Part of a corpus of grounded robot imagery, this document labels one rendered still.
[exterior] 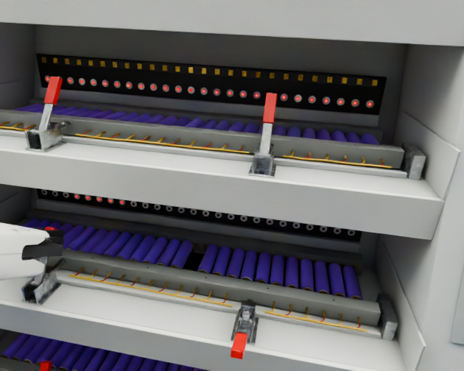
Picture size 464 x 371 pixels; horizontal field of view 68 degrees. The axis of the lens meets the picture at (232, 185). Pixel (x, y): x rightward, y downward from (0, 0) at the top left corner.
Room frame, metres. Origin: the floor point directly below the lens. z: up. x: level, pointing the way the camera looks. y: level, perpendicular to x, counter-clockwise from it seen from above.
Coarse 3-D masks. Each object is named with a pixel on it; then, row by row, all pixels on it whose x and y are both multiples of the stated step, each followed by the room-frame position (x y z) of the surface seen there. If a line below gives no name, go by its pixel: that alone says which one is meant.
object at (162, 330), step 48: (288, 240) 0.52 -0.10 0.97; (336, 240) 0.51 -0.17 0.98; (0, 288) 0.43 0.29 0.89; (144, 288) 0.44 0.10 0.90; (384, 288) 0.45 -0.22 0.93; (48, 336) 0.40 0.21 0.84; (96, 336) 0.39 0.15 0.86; (144, 336) 0.38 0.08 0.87; (192, 336) 0.37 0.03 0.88; (288, 336) 0.38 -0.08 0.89; (336, 336) 0.38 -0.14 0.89; (384, 336) 0.38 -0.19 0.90
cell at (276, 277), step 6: (276, 258) 0.49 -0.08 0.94; (282, 258) 0.49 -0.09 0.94; (276, 264) 0.48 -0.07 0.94; (282, 264) 0.48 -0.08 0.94; (276, 270) 0.46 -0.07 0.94; (282, 270) 0.47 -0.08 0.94; (270, 276) 0.46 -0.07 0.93; (276, 276) 0.45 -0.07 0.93; (282, 276) 0.46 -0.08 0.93; (270, 282) 0.44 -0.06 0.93; (276, 282) 0.44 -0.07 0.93; (282, 282) 0.44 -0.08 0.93
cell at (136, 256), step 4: (148, 236) 0.53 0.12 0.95; (152, 236) 0.53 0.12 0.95; (144, 240) 0.52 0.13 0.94; (148, 240) 0.52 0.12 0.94; (152, 240) 0.52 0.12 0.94; (140, 244) 0.51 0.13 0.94; (144, 244) 0.51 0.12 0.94; (148, 244) 0.51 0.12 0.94; (152, 244) 0.52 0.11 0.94; (140, 248) 0.50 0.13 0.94; (144, 248) 0.50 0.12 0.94; (148, 248) 0.51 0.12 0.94; (136, 252) 0.48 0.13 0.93; (140, 252) 0.49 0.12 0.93; (144, 252) 0.49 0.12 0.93; (132, 256) 0.48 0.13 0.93; (136, 256) 0.48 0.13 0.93; (140, 256) 0.48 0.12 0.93; (144, 256) 0.49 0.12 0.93; (136, 260) 0.47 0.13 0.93; (140, 260) 0.48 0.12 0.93
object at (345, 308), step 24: (48, 264) 0.47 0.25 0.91; (72, 264) 0.46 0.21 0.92; (96, 264) 0.45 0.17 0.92; (120, 264) 0.45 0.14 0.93; (144, 264) 0.45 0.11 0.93; (192, 288) 0.43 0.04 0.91; (216, 288) 0.43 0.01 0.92; (240, 288) 0.42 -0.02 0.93; (264, 288) 0.42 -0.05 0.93; (288, 288) 0.42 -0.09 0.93; (264, 312) 0.40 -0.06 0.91; (312, 312) 0.41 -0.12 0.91; (336, 312) 0.40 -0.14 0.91; (360, 312) 0.39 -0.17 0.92
